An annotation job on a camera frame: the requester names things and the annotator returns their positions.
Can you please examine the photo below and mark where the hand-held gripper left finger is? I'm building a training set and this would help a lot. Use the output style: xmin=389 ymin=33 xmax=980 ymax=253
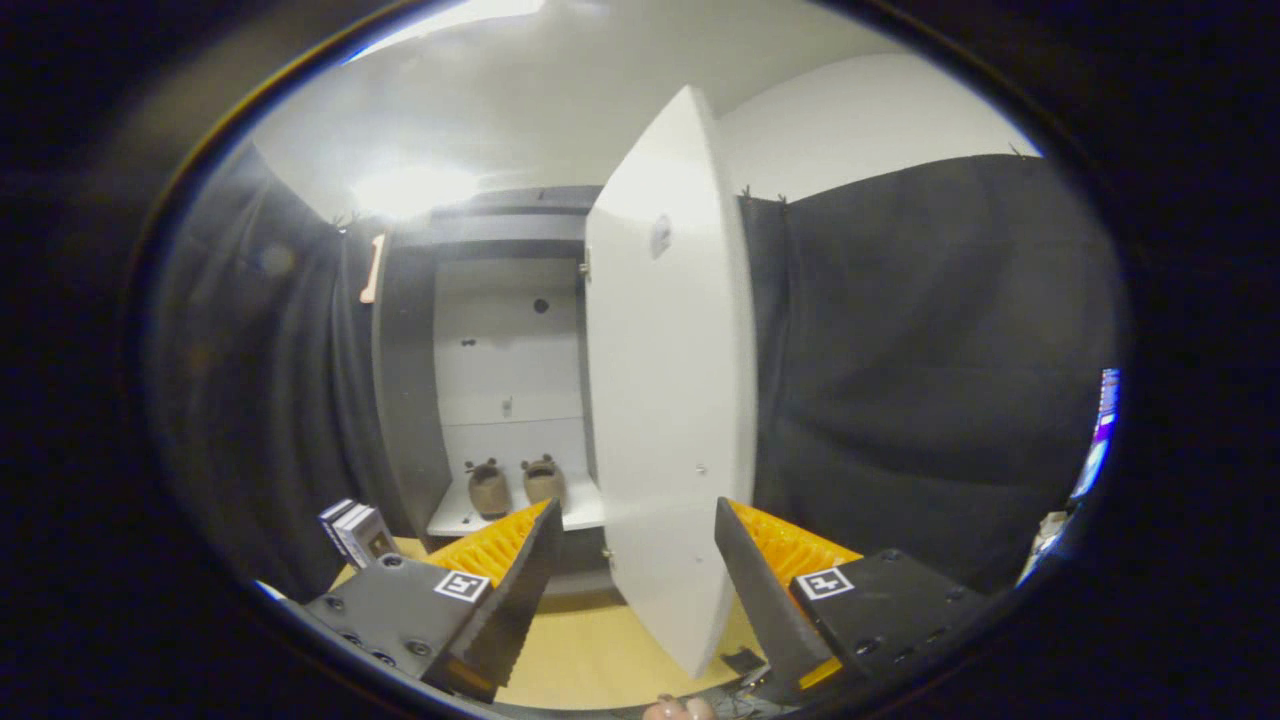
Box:
xmin=296 ymin=497 xmax=566 ymax=704

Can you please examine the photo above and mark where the grey shoe cabinet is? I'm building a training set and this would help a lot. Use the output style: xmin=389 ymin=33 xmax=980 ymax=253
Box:
xmin=371 ymin=184 xmax=613 ymax=603

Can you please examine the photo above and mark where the white shoe cabinet door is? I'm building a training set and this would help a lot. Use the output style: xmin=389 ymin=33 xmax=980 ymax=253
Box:
xmin=584 ymin=84 xmax=759 ymax=680

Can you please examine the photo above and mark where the white cover book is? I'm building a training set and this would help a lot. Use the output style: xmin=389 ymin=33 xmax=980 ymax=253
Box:
xmin=333 ymin=503 xmax=400 ymax=571

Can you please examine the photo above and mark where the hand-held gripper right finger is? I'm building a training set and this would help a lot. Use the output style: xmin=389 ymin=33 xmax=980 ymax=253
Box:
xmin=713 ymin=496 xmax=993 ymax=704

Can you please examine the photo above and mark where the computer screen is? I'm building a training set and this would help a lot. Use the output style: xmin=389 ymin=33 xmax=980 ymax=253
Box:
xmin=1068 ymin=367 xmax=1123 ymax=503

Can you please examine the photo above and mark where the brown plush shoe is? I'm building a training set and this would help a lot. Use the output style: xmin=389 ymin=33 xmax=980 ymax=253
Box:
xmin=464 ymin=457 xmax=514 ymax=522
xmin=519 ymin=453 xmax=568 ymax=507

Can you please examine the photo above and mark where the black backdrop cloth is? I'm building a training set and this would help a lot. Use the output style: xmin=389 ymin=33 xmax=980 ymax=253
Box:
xmin=150 ymin=140 xmax=1126 ymax=603

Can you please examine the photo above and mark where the dark blue book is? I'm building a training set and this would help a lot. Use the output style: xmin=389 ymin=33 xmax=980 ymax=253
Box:
xmin=317 ymin=497 xmax=358 ymax=561

